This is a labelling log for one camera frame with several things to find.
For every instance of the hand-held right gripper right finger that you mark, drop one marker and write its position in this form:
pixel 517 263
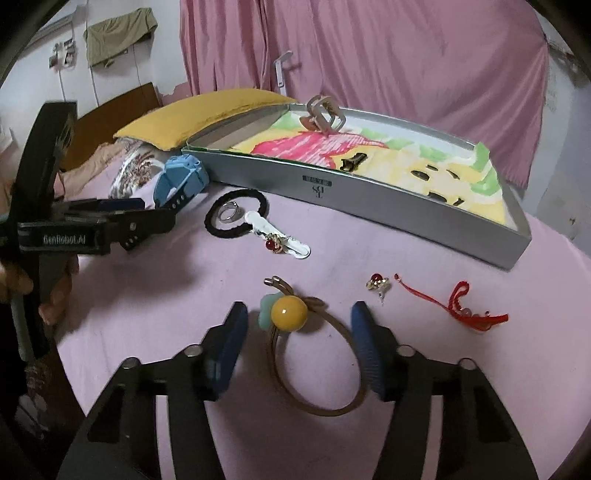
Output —
pixel 367 350

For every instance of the floral pillow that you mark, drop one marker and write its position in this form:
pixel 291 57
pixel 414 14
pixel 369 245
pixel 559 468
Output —
pixel 134 170

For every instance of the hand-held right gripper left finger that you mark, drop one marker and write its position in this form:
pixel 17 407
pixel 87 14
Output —
pixel 228 341

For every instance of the person's left hand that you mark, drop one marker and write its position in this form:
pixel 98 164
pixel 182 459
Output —
pixel 57 300

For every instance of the olive hanging cloth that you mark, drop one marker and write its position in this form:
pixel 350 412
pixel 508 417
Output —
pixel 115 37

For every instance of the white wall socket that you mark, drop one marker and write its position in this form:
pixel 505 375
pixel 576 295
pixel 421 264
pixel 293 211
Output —
pixel 60 53

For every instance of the grey rectangular box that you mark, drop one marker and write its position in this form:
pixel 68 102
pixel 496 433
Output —
pixel 369 194

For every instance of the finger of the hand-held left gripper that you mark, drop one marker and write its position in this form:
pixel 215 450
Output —
pixel 147 221
pixel 120 204

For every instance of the red bead gold earring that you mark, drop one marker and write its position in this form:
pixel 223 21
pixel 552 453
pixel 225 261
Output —
pixel 376 278
pixel 269 246

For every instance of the small black hair clip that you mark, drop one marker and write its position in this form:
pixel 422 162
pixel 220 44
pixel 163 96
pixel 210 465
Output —
pixel 353 162

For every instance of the white folding lamp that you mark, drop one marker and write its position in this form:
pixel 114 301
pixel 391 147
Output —
pixel 279 74

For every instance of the bangle with yellow bead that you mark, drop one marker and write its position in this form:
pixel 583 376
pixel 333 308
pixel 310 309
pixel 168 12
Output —
pixel 287 312

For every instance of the peach blanket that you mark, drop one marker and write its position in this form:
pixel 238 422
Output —
pixel 97 159

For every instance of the wooden headboard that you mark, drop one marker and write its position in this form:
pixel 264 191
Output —
pixel 120 110

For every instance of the beige hair claw clip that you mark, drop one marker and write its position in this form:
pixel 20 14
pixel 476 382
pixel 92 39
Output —
pixel 323 117

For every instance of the pink curtain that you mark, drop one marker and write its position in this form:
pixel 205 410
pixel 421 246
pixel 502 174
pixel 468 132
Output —
pixel 392 60

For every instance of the yellow pillow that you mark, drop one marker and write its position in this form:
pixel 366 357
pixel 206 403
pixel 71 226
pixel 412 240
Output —
pixel 194 115

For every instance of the pink bed sheet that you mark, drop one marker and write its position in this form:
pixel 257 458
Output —
pixel 184 286

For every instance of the blue wrist watch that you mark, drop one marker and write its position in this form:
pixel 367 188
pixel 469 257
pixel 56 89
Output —
pixel 180 175

